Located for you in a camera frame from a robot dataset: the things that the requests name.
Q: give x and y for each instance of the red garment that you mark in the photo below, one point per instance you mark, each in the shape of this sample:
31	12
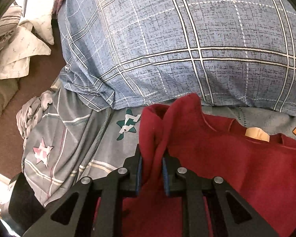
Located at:
236	172

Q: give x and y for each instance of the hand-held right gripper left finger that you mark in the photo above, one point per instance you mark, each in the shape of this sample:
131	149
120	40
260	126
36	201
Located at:
138	177

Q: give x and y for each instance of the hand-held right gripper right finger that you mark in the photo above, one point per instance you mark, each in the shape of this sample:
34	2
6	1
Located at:
165	175

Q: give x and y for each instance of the grey striped cloth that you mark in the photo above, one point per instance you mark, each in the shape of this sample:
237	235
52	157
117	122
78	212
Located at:
2	27

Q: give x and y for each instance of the grey star print bedsheet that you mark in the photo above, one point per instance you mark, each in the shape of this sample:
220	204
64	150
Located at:
88	140

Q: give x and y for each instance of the blue plaid pillow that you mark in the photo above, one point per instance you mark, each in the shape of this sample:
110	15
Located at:
175	42

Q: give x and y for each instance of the white patterned cloth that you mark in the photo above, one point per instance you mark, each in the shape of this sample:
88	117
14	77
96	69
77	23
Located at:
19	44

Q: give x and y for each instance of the brown bed cover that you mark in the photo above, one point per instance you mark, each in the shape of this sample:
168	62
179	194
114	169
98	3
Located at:
5	140

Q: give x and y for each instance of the olive green cloth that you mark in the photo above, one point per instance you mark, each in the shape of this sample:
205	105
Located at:
2	93

